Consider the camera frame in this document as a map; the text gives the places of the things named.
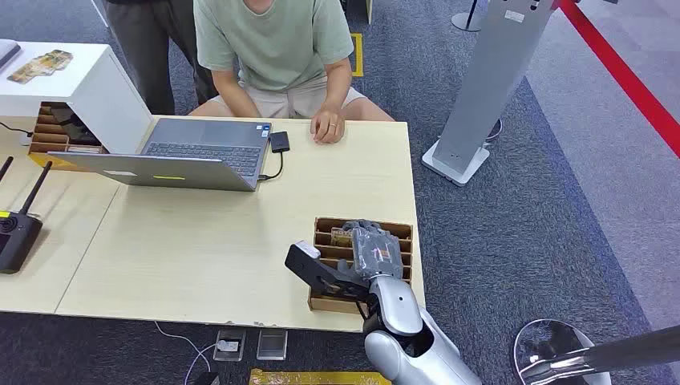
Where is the person's left hand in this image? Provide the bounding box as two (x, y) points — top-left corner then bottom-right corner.
(310, 107), (347, 146)

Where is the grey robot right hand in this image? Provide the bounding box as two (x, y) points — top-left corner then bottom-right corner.
(338, 219), (404, 282)

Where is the gold brown card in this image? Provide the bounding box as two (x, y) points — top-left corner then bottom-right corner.
(330, 226), (355, 249)

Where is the brown slotted card holder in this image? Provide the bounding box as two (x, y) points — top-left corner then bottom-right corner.
(27, 101), (109, 172)
(307, 216), (415, 315)

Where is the seated person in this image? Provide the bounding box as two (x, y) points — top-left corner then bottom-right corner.
(188, 0), (396, 146)

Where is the standing person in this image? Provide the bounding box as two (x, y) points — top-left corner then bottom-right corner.
(103, 0), (220, 116)

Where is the printed card stack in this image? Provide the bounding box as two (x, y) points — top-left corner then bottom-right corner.
(6, 48), (75, 86)

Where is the black usb adapter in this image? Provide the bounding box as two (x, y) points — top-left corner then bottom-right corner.
(269, 130), (292, 155)

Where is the yellow floor tape marking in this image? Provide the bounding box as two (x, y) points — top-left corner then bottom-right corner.
(347, 32), (366, 79)

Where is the grey open laptop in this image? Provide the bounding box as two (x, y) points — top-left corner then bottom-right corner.
(47, 117), (273, 193)

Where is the yellow floor tape strip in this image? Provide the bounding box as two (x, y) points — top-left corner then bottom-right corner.
(249, 367), (394, 385)

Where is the empty floor outlet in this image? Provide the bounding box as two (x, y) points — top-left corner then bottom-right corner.
(256, 328), (289, 362)

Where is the grey kiosk stand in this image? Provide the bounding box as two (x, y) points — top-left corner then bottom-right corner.
(421, 0), (557, 188)

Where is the floor outlet with plug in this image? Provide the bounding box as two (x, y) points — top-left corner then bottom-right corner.
(212, 327), (248, 363)

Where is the round stanchion base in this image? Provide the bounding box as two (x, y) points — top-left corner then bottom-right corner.
(451, 0), (485, 34)

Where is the chrome stanchion base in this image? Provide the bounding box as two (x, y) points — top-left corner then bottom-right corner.
(512, 318), (613, 385)

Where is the white box stand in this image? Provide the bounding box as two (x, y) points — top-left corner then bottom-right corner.
(0, 41), (155, 156)

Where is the chrome stanchion pole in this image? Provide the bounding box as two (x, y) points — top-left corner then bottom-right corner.
(519, 324), (680, 382)

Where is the red barrier belt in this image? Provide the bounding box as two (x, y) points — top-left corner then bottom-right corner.
(554, 0), (680, 160)

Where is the black remote with antennas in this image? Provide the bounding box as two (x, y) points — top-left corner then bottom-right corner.
(0, 155), (55, 276)

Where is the grey flat device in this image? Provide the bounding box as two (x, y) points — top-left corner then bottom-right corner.
(0, 38), (22, 73)

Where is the black adapter cable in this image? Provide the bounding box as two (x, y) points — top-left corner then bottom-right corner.
(257, 151), (285, 184)

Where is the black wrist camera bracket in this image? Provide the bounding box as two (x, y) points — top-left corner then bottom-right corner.
(284, 240), (373, 305)

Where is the white floor cable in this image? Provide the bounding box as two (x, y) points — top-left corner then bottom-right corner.
(153, 321), (225, 385)

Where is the thin black cable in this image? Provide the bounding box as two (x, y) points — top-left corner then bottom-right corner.
(0, 121), (34, 139)

